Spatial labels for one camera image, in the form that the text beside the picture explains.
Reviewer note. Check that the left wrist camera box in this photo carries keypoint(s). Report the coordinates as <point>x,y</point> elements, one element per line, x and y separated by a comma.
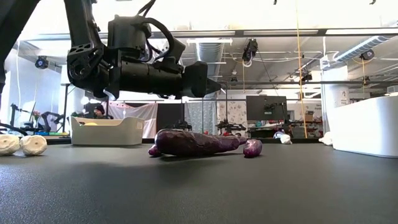
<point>127,37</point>

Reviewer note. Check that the small black robot arm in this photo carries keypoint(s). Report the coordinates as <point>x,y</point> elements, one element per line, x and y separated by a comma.
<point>228,127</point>
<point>181,125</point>
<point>46,115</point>

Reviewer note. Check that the large purple eggplant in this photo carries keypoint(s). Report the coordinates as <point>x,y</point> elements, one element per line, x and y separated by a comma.
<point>192,143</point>

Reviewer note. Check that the black round spotlight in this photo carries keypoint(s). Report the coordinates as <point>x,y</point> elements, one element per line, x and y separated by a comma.
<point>42,62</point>
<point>367,54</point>

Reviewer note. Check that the blue white object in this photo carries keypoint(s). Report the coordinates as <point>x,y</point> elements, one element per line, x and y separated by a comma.
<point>277,135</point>

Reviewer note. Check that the grey patterned curtain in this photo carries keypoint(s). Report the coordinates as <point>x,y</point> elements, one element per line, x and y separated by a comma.
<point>194,115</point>

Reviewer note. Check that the white garlic bulb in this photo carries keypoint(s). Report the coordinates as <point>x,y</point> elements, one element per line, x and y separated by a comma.
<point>33,145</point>
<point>326,139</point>
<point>286,139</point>
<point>8,144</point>

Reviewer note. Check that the pink flowers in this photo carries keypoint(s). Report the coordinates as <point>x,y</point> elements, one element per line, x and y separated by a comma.
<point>36,114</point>

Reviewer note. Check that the black monitor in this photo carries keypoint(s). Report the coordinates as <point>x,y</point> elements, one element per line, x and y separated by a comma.
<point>266,107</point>

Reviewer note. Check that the white round pillar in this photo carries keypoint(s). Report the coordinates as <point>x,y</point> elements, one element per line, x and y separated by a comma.
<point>335,90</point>

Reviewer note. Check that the person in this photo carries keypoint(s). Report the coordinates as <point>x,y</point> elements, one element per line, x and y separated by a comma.
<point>99,109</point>

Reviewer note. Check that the white plastic basket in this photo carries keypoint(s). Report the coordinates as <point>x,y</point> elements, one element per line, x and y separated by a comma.
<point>367,127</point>

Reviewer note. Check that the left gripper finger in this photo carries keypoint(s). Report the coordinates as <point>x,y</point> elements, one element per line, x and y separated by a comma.
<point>213,87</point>
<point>196,79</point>

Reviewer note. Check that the cardboard box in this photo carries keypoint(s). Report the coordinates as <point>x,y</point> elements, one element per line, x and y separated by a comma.
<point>309,116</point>

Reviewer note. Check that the white cloth curtain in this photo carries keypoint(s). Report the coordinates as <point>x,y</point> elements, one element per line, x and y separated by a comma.
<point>136,110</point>

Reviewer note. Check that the beige plastic basket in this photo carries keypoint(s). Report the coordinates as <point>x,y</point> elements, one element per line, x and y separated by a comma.
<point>109,135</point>

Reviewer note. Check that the small purple eggplant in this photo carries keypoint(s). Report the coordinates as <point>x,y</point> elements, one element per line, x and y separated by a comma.
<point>252,148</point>
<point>153,151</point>

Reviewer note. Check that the silver ventilation duct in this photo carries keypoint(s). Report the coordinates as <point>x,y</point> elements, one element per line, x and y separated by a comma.
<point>214,51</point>

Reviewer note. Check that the white spiral duct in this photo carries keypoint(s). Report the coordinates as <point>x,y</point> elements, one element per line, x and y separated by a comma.
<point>360,48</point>

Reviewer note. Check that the grey metal beam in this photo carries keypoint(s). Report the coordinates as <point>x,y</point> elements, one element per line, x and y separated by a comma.
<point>264,32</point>

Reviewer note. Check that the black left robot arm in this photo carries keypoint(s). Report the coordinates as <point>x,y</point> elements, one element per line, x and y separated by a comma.
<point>81,31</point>

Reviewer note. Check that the white-screen monitor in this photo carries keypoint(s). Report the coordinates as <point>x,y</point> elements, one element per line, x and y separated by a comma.
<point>29,110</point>

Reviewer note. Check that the white floral curtain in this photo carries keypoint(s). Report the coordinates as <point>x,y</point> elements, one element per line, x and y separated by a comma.
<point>236,112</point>

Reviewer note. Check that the black aluminium table frame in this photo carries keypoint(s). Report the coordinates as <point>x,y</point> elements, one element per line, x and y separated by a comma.
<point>298,141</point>

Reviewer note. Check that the black stand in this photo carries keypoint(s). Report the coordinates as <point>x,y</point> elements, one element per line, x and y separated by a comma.
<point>13,115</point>

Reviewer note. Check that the black curtain panel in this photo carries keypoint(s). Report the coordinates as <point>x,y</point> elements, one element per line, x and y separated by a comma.
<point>169,115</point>

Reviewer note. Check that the green flat item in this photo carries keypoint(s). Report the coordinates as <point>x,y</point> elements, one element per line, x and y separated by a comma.
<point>53,134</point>

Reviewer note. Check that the white strip light fixture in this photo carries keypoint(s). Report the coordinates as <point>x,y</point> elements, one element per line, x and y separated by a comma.
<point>209,41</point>

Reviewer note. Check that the black table mat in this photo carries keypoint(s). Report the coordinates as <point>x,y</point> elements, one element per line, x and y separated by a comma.
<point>199,193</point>

